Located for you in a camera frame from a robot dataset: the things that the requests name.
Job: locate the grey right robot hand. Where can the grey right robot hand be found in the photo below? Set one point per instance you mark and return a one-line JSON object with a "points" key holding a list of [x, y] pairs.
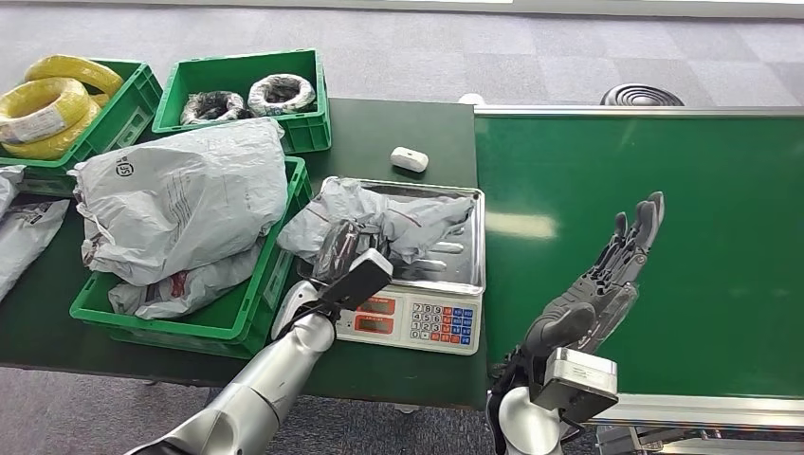
{"points": [[590, 298]]}

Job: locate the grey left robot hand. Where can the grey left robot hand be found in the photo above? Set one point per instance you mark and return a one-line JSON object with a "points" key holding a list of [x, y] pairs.
{"points": [[336, 248]]}

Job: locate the grey package with red picture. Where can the grey package with red picture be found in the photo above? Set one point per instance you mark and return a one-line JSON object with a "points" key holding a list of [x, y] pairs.
{"points": [[408, 220]]}

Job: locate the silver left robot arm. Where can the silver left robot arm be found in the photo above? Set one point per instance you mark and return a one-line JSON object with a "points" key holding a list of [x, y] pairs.
{"points": [[270, 377]]}

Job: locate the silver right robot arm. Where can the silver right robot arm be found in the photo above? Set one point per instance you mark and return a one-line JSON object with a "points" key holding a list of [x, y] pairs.
{"points": [[524, 427]]}

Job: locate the green conveyor belt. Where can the green conveyor belt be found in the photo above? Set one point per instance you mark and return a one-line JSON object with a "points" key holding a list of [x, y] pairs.
{"points": [[722, 182]]}

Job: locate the large green plastic crate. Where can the large green plastic crate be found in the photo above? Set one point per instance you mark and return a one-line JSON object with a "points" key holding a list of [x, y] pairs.
{"points": [[286, 264]]}

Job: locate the small white plastic device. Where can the small white plastic device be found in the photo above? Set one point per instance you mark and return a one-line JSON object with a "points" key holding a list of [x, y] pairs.
{"points": [[409, 159]]}

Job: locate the green crate with black coils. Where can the green crate with black coils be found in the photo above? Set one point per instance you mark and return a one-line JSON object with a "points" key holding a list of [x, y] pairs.
{"points": [[303, 136]]}

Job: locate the white electronic scale steel tray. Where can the white electronic scale steel tray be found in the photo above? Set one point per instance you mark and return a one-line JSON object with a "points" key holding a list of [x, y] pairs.
{"points": [[440, 320]]}

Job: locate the large grey courier bag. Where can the large grey courier bag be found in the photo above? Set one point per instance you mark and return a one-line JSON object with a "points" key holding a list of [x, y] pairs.
{"points": [[188, 194]]}

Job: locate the grey bag with red print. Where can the grey bag with red print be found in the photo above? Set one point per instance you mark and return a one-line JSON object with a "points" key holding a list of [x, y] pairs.
{"points": [[169, 293]]}

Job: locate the white round knob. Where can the white round knob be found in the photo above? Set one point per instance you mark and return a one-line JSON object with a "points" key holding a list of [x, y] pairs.
{"points": [[470, 99]]}

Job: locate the black ribbed round object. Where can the black ribbed round object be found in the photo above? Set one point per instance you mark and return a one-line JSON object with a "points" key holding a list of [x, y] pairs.
{"points": [[641, 95]]}

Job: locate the green crate with yellow coils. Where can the green crate with yellow coils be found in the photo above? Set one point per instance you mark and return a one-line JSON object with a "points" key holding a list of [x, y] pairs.
{"points": [[127, 119]]}

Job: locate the flat grey courier bag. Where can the flat grey courier bag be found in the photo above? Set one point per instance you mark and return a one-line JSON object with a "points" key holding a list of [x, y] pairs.
{"points": [[25, 243]]}

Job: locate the small grey courier bag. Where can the small grey courier bag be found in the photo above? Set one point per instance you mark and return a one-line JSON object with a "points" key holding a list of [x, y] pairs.
{"points": [[7, 186]]}

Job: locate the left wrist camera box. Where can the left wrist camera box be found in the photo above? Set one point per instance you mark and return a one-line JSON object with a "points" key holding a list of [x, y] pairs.
{"points": [[361, 279]]}

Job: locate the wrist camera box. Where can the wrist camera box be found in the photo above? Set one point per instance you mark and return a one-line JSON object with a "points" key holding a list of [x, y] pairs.
{"points": [[575, 384], [361, 279]]}

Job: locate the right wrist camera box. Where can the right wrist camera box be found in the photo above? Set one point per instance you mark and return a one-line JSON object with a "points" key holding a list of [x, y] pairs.
{"points": [[575, 384]]}

